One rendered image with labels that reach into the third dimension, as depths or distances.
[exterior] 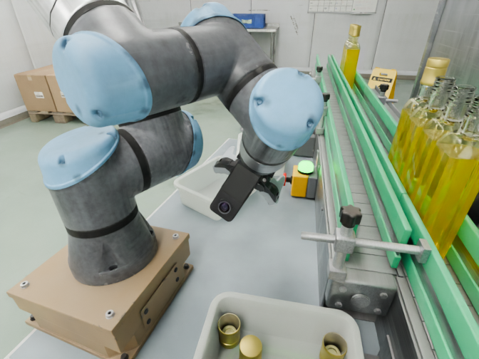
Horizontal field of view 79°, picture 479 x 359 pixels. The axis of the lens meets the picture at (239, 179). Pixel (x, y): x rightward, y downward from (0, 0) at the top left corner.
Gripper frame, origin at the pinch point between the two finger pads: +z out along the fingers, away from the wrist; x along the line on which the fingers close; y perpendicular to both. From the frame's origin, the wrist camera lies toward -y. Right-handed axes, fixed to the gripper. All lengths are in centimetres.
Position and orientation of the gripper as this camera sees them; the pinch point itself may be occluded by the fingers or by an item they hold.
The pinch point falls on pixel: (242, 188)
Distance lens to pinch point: 61.9
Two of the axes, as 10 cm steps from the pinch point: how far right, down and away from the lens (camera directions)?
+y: 5.0, -8.3, 2.5
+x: -8.6, -5.1, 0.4
